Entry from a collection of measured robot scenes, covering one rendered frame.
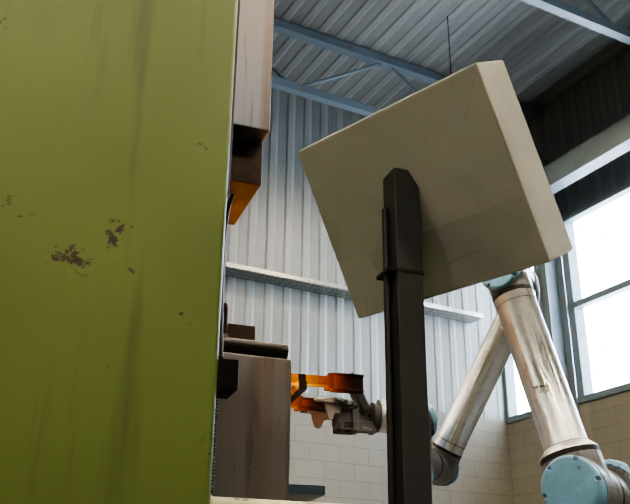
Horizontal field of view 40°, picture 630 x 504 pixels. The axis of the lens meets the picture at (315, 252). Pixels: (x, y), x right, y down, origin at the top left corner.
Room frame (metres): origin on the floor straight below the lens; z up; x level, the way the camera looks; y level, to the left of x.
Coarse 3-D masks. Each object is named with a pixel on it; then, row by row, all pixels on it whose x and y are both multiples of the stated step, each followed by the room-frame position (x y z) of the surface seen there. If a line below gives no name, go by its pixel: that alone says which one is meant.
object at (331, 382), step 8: (296, 376) 2.06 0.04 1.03; (312, 376) 2.07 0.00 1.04; (320, 376) 2.07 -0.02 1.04; (328, 376) 2.07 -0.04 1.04; (336, 376) 2.09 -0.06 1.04; (344, 376) 2.09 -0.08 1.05; (352, 376) 2.10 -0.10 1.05; (360, 376) 2.10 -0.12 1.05; (312, 384) 2.07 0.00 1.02; (320, 384) 2.07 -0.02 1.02; (328, 384) 2.07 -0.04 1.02; (336, 384) 2.09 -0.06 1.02; (344, 384) 2.09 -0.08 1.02; (352, 384) 2.10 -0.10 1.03; (360, 384) 2.10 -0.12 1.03; (336, 392) 2.11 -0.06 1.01; (344, 392) 2.11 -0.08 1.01; (352, 392) 2.11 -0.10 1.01; (360, 392) 2.11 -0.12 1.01
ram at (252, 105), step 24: (240, 0) 1.44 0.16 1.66; (264, 0) 1.45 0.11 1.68; (240, 24) 1.44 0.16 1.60; (264, 24) 1.45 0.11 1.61; (240, 48) 1.44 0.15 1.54; (264, 48) 1.45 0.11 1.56; (240, 72) 1.44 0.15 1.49; (264, 72) 1.46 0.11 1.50; (240, 96) 1.44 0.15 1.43; (264, 96) 1.46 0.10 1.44; (240, 120) 1.44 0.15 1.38; (264, 120) 1.46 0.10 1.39
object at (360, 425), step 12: (348, 408) 2.32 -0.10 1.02; (360, 408) 2.35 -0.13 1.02; (372, 408) 2.37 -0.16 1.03; (336, 420) 2.36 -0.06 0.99; (348, 420) 2.33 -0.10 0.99; (360, 420) 2.35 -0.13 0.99; (372, 420) 2.36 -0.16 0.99; (336, 432) 2.37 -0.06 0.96; (348, 432) 2.36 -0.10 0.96; (360, 432) 2.37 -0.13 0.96; (372, 432) 2.36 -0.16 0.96
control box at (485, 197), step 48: (432, 96) 1.01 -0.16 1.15; (480, 96) 0.97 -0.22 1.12; (336, 144) 1.13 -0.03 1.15; (384, 144) 1.09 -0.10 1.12; (432, 144) 1.04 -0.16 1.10; (480, 144) 1.01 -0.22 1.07; (528, 144) 1.02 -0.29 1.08; (336, 192) 1.18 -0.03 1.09; (432, 192) 1.09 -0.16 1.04; (480, 192) 1.04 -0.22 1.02; (528, 192) 1.01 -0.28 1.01; (336, 240) 1.23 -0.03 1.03; (432, 240) 1.13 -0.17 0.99; (480, 240) 1.08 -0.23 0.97; (528, 240) 1.04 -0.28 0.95; (432, 288) 1.17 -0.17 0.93
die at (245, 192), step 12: (240, 144) 1.49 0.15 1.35; (252, 144) 1.50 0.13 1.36; (240, 156) 1.49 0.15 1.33; (252, 156) 1.50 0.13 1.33; (240, 168) 1.49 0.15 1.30; (252, 168) 1.50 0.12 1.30; (240, 180) 1.49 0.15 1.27; (252, 180) 1.50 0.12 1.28; (240, 192) 1.54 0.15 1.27; (252, 192) 1.54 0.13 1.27; (240, 204) 1.59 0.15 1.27
